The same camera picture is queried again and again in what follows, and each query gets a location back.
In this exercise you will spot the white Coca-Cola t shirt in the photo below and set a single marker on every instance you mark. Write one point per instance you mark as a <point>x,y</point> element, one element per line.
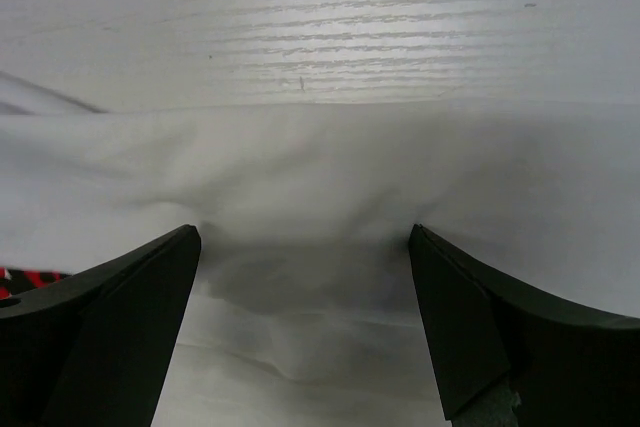
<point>303,312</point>

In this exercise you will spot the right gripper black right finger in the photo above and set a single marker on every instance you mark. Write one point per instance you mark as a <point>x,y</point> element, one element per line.
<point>505,353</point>

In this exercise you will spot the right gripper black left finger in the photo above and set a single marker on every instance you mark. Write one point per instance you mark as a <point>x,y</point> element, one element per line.
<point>94,348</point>

